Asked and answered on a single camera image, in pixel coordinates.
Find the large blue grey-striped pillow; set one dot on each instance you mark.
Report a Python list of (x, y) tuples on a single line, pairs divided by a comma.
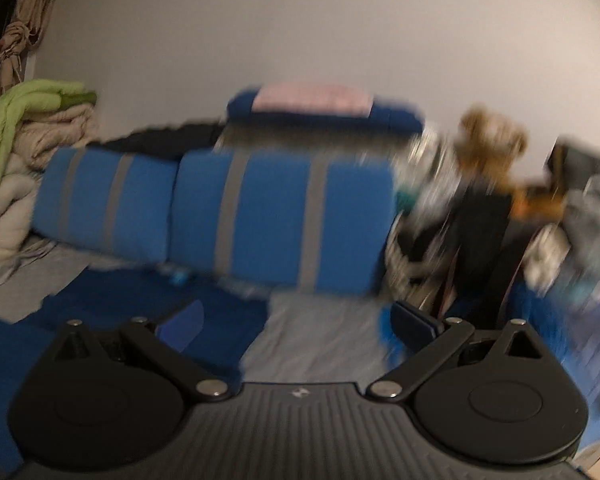
[(275, 220)]

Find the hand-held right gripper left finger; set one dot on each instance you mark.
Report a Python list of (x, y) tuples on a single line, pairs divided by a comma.
[(182, 325)]

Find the folded blue pink blanket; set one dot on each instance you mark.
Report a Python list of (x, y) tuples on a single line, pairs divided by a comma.
[(400, 117)]

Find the blue garment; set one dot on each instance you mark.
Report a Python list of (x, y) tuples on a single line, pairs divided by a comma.
[(540, 320)]

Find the beige patterned curtain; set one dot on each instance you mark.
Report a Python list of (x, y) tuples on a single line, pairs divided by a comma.
[(15, 40)]

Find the grey cushion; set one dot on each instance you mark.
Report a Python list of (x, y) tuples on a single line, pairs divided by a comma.
[(305, 140)]

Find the small blue grey-striped pillow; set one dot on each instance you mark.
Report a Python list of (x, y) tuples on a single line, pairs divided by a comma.
[(90, 205)]

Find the dark cloth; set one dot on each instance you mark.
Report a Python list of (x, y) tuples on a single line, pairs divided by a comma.
[(480, 230)]

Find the pink cloth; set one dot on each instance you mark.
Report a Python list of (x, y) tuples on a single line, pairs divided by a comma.
[(310, 97)]

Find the black cloth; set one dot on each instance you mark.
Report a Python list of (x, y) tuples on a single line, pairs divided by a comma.
[(165, 140)]

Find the beige quilted blanket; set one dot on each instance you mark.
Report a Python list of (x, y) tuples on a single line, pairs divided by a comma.
[(25, 160)]

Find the woven basket with clutter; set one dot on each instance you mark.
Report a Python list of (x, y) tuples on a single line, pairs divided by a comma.
[(430, 185)]

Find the brown teddy bear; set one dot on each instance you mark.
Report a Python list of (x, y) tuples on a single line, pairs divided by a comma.
[(490, 135)]

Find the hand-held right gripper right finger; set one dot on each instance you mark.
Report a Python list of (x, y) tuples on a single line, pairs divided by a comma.
[(412, 327)]

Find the dark blue hoodie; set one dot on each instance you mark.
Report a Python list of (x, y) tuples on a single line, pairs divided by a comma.
[(105, 300)]

